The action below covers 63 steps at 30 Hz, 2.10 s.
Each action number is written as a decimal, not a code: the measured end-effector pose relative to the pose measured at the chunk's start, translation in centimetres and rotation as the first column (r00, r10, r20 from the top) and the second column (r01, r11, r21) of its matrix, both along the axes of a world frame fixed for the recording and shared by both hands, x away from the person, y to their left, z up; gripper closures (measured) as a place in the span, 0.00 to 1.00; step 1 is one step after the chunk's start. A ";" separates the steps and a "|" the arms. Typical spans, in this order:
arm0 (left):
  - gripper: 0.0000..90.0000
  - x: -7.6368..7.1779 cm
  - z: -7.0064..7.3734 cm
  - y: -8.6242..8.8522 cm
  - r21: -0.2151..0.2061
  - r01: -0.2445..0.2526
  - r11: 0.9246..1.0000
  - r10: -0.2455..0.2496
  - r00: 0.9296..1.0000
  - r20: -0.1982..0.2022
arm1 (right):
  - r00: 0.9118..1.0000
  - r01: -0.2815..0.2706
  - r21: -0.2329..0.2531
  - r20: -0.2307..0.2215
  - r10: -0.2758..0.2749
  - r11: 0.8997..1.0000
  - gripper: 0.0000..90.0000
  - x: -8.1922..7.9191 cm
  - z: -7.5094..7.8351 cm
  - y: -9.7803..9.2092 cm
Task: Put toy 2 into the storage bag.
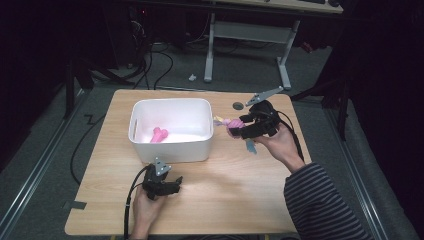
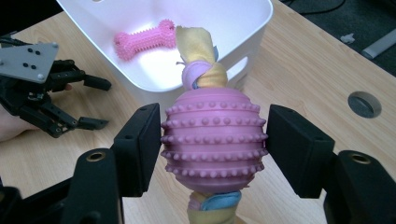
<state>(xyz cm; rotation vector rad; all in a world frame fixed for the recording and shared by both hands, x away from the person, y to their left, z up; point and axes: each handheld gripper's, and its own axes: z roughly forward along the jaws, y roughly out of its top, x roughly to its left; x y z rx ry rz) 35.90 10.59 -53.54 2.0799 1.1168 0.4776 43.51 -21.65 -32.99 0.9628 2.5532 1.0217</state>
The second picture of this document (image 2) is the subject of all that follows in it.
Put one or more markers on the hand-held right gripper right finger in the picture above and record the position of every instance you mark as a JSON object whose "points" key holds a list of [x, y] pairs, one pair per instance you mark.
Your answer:
{"points": [[299, 149]]}

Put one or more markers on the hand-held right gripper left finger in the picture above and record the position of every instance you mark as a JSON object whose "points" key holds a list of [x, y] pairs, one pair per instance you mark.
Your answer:
{"points": [[137, 149]]}

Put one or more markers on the white plastic bin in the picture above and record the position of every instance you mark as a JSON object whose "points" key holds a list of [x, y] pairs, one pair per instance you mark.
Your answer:
{"points": [[155, 73]]}

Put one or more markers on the pink spiky bone toy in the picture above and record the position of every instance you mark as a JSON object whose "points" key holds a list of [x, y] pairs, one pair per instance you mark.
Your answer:
{"points": [[140, 42]]}

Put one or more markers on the round grey table grommet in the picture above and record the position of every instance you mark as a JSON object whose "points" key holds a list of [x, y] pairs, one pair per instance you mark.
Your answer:
{"points": [[364, 104]]}

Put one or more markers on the small white floor object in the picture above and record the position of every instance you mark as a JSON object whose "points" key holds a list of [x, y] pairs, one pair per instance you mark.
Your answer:
{"points": [[347, 38]]}

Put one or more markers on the desk with white legs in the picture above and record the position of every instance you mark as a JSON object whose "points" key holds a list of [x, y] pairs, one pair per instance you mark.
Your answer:
{"points": [[381, 45]]}

